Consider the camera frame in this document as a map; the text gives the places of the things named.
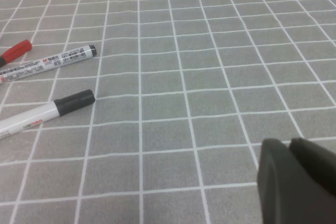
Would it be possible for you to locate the red capped black double-ended marker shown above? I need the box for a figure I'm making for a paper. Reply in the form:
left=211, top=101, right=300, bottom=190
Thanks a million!
left=0, top=39, right=33, bottom=69

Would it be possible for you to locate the grey white checked tablecloth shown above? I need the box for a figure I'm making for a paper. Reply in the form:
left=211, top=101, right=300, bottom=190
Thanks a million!
left=0, top=0, right=336, bottom=224

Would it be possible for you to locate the white marker black cap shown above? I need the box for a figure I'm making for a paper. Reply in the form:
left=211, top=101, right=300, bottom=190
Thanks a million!
left=0, top=89, right=96, bottom=141

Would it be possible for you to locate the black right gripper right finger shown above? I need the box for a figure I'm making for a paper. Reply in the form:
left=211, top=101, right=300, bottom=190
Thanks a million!
left=288, top=137, right=336, bottom=198

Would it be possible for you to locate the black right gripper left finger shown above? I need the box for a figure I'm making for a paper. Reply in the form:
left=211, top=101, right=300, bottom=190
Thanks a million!
left=256, top=138, right=336, bottom=224

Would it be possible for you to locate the thin white marker printed barcode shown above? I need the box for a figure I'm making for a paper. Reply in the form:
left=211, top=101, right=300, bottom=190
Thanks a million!
left=0, top=43, right=98, bottom=86

